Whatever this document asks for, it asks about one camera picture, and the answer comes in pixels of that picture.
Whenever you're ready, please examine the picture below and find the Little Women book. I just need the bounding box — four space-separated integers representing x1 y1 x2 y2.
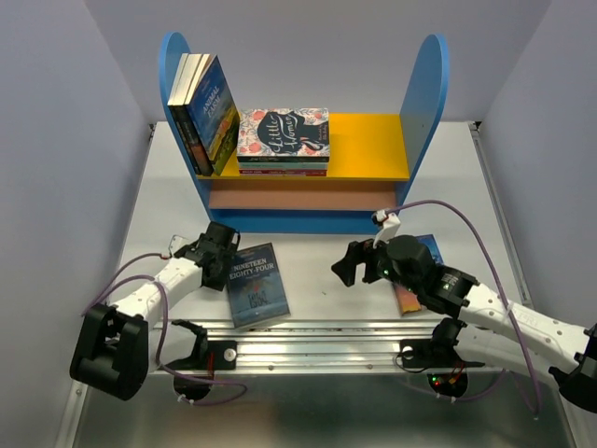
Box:
236 107 330 162

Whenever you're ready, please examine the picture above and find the Animal Farm book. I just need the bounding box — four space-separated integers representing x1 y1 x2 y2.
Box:
187 53 240 175

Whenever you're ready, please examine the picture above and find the teal spine book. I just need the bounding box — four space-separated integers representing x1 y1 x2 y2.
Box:
238 161 328 170

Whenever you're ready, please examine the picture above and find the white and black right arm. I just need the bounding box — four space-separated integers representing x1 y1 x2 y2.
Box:
331 235 596 413

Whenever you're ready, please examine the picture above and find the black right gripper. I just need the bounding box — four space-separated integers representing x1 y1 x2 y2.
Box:
330 228 420 295

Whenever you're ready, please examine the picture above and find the Nineteen Eighty-Four book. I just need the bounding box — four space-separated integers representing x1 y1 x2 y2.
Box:
227 243 290 329

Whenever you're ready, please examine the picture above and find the aluminium rail frame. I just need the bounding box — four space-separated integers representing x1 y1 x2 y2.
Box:
121 122 530 375

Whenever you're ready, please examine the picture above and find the A Tale of Two Cities book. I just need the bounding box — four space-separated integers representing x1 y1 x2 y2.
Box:
174 53 213 176

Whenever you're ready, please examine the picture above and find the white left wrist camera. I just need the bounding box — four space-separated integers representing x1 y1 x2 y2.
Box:
168 234 188 256

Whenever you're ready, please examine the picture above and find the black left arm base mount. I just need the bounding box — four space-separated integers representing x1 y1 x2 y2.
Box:
160 337 238 371

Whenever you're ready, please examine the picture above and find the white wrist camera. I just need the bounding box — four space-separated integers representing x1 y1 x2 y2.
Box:
168 234 188 256
371 209 401 248

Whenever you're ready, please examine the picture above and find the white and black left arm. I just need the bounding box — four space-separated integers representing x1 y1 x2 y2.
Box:
69 221 241 406

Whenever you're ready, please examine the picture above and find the sunset cover book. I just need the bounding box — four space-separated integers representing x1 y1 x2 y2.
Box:
390 234 443 315

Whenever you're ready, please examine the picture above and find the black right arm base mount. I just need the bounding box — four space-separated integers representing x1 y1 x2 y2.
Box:
395 317 465 373

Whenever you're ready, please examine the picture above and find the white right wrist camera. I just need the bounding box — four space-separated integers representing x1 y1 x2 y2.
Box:
371 209 401 248

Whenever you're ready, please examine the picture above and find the blue and yellow bookshelf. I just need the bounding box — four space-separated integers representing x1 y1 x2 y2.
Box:
165 34 451 234

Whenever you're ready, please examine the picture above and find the Three Days to See book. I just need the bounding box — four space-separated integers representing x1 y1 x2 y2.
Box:
168 53 201 176

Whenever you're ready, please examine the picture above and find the red Roald Dahl book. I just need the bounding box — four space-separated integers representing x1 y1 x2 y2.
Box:
239 169 327 176

